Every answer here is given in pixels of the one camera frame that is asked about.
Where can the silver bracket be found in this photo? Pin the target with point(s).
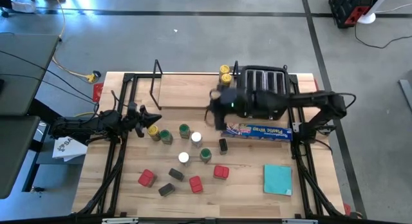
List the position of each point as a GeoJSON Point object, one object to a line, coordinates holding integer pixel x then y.
{"type": "Point", "coordinates": [299, 221]}
{"type": "Point", "coordinates": [119, 220]}

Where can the white lid bagel seasoning jar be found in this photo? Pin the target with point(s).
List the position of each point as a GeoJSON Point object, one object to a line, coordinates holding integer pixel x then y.
{"type": "Point", "coordinates": [196, 137]}
{"type": "Point", "coordinates": [183, 157]}

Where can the white floor stand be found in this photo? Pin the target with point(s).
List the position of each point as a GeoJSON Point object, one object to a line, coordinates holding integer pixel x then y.
{"type": "Point", "coordinates": [366, 18]}

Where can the black four slot toaster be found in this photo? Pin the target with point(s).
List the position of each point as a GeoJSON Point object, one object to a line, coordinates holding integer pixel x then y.
{"type": "Point", "coordinates": [280, 82]}

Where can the yellow lid spice jar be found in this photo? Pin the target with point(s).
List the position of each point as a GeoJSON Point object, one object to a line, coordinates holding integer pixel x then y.
{"type": "Point", "coordinates": [154, 131]}
{"type": "Point", "coordinates": [224, 69]}
{"type": "Point", "coordinates": [226, 78]}

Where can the green lid oregano spice jar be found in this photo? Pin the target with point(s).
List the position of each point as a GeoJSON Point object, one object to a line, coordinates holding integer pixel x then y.
{"type": "Point", "coordinates": [165, 135]}
{"type": "Point", "coordinates": [205, 153]}
{"type": "Point", "coordinates": [184, 130]}

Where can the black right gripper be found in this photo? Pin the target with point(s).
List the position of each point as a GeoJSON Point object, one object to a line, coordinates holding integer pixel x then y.
{"type": "Point", "coordinates": [230, 103]}

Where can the teal square cloth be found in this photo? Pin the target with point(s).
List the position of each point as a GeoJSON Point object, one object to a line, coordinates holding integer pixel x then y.
{"type": "Point", "coordinates": [277, 179]}

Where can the white printed paper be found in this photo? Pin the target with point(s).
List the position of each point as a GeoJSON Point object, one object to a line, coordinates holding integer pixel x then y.
{"type": "Point", "coordinates": [69, 150]}

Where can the person's foot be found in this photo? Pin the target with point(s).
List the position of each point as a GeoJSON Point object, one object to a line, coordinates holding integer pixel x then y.
{"type": "Point", "coordinates": [23, 6]}

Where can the blue plastic wrap box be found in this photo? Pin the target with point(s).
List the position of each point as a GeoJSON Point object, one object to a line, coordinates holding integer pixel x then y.
{"type": "Point", "coordinates": [264, 131]}

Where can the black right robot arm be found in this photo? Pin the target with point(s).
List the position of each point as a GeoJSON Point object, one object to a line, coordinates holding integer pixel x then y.
{"type": "Point", "coordinates": [305, 100]}

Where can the grey desk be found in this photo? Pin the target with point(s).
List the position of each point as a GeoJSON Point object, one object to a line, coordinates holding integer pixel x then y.
{"type": "Point", "coordinates": [22, 95]}
{"type": "Point", "coordinates": [16, 153]}

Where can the dark black pepper spice tin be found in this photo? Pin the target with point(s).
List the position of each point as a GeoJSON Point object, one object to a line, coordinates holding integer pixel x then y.
{"type": "Point", "coordinates": [223, 145]}
{"type": "Point", "coordinates": [166, 189]}
{"type": "Point", "coordinates": [176, 174]}

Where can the black metal table frame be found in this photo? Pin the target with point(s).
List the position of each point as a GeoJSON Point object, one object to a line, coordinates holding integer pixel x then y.
{"type": "Point", "coordinates": [128, 76]}

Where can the red and black crate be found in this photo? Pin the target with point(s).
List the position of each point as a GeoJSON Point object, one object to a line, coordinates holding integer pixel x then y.
{"type": "Point", "coordinates": [341, 8]}

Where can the person's leg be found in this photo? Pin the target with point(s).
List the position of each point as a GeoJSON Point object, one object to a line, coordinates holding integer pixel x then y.
{"type": "Point", "coordinates": [4, 2]}

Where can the red lid smoked paprika tin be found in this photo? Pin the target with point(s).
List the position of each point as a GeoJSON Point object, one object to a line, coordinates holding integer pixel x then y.
{"type": "Point", "coordinates": [195, 184]}
{"type": "Point", "coordinates": [221, 172]}
{"type": "Point", "coordinates": [147, 178]}

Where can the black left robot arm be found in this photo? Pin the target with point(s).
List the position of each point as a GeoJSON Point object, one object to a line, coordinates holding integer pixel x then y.
{"type": "Point", "coordinates": [80, 125]}

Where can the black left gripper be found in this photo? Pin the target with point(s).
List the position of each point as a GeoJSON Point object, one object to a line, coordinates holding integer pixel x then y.
{"type": "Point", "coordinates": [133, 119]}

